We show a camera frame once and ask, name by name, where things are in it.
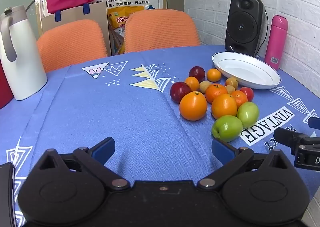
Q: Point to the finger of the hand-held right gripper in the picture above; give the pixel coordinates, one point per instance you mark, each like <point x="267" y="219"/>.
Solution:
<point x="314" y="122"/>
<point x="285" y="135"/>

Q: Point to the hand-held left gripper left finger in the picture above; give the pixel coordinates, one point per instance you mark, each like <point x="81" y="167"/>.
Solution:
<point x="103" y="148"/>

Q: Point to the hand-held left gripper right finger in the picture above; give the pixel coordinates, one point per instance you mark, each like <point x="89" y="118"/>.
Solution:
<point x="221" y="149"/>

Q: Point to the green apple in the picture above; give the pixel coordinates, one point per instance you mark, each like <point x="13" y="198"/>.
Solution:
<point x="227" y="128"/>
<point x="248" y="114"/>

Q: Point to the dark red plum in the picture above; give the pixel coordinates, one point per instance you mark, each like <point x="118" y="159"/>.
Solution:
<point x="180" y="92"/>
<point x="196" y="73"/>

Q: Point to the white plate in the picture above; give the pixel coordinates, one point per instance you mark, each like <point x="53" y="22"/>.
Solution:
<point x="246" y="71"/>

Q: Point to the blue printed tablecloth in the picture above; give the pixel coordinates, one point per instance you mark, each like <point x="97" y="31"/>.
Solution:
<point x="125" y="122"/>

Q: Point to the large orange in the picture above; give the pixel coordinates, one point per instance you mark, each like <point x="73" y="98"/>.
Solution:
<point x="193" y="106"/>
<point x="224" y="106"/>

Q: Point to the small tangerine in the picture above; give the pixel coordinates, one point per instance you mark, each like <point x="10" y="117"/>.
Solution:
<point x="192" y="83"/>
<point x="214" y="74"/>
<point x="215" y="91"/>
<point x="239" y="98"/>

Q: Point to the small red fruit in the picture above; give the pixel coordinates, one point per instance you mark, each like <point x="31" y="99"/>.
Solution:
<point x="248" y="93"/>

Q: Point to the small brown fruit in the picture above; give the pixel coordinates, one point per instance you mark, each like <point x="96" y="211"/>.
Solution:
<point x="230" y="89"/>
<point x="205" y="85"/>

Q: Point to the small yellow-red fruit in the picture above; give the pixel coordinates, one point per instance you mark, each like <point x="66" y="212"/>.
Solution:
<point x="231" y="81"/>

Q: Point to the pink thermos bottle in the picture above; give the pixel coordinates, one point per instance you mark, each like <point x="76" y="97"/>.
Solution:
<point x="276" y="41"/>

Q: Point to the black flat device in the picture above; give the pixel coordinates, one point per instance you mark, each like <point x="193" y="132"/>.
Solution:
<point x="5" y="192"/>

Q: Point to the orange chair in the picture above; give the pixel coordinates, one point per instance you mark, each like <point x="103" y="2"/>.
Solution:
<point x="160" y="30"/>
<point x="72" y="44"/>

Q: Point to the white thermos jug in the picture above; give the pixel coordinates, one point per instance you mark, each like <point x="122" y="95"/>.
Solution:
<point x="23" y="66"/>

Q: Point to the red object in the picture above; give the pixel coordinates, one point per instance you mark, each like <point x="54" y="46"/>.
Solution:
<point x="3" y="86"/>

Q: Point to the black speaker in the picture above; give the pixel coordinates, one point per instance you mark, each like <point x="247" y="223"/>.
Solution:
<point x="243" y="24"/>

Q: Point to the yellow plastic bag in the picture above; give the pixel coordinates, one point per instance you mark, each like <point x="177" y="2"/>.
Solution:
<point x="118" y="24"/>

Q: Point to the brown paper bag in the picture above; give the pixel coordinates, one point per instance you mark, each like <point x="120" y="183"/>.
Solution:
<point x="100" y="14"/>

